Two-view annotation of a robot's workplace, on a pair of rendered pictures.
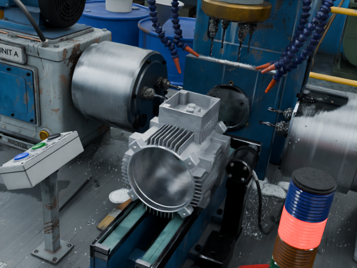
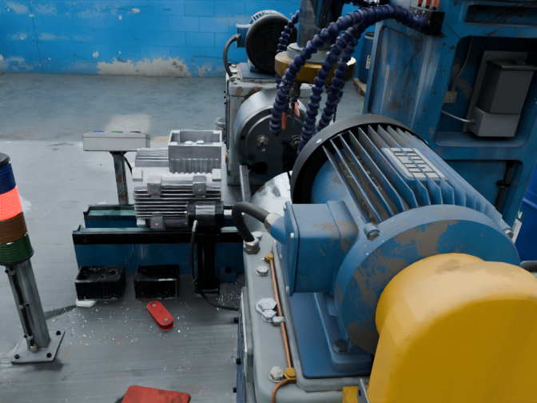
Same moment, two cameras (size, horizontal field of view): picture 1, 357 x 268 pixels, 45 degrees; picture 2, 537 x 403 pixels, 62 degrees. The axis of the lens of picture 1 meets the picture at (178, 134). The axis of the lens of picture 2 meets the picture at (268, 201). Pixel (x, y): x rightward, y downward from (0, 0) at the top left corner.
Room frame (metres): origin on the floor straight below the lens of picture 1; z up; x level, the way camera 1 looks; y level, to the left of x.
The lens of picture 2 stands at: (0.59, -0.97, 1.52)
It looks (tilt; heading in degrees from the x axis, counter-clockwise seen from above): 29 degrees down; 62
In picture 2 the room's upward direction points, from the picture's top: 3 degrees clockwise
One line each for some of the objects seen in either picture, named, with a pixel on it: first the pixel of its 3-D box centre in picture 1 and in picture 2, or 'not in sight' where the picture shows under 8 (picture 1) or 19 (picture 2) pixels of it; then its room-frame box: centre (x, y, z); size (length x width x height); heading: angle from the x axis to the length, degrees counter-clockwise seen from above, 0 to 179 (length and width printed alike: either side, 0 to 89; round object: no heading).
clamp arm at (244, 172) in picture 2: (212, 136); (244, 192); (1.00, -0.09, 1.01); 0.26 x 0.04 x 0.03; 69
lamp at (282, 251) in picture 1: (295, 247); (5, 223); (0.50, -0.19, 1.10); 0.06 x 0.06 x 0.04
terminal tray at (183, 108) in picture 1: (189, 116); (196, 151); (0.90, -0.02, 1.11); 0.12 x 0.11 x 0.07; 159
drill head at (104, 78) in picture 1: (108, 83); (272, 129); (1.24, 0.23, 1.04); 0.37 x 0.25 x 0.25; 69
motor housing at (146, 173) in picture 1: (178, 159); (180, 187); (0.86, -0.01, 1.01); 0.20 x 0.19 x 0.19; 159
